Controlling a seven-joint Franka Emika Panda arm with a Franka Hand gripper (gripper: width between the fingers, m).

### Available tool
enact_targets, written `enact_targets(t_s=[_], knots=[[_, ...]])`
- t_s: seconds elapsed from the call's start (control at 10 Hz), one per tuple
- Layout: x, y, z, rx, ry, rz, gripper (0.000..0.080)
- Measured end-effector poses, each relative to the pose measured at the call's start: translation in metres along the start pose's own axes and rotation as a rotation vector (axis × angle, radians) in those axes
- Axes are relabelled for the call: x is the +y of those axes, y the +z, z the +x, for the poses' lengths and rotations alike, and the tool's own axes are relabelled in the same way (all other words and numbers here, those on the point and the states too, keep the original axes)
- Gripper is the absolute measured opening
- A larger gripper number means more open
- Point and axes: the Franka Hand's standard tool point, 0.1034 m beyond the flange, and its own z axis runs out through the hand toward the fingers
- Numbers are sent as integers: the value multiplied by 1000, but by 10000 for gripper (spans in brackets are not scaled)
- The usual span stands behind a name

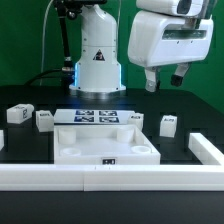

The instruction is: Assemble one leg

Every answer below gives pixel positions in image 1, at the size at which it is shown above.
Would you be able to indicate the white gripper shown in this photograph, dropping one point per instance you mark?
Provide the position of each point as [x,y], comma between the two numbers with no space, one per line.
[157,40]

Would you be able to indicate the white square tabletop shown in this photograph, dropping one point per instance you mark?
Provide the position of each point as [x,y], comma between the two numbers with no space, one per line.
[103,145]

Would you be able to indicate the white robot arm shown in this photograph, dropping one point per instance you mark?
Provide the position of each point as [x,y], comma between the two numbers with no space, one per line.
[98,73]

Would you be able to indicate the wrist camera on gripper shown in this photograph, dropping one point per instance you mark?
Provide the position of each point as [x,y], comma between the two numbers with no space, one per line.
[172,7]

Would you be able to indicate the white obstacle wall right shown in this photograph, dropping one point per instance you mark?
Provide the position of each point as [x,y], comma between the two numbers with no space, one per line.
[204,150]

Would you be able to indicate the white obstacle wall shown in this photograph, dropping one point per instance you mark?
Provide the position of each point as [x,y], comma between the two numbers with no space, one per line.
[20,177]
[204,150]
[1,139]

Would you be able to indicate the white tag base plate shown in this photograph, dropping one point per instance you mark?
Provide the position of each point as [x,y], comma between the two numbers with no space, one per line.
[90,116]

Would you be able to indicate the white obstacle wall left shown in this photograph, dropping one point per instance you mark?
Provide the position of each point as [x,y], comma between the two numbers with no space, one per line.
[1,139]

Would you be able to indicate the white obstacle wall front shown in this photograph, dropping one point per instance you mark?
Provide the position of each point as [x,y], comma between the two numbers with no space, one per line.
[20,177]

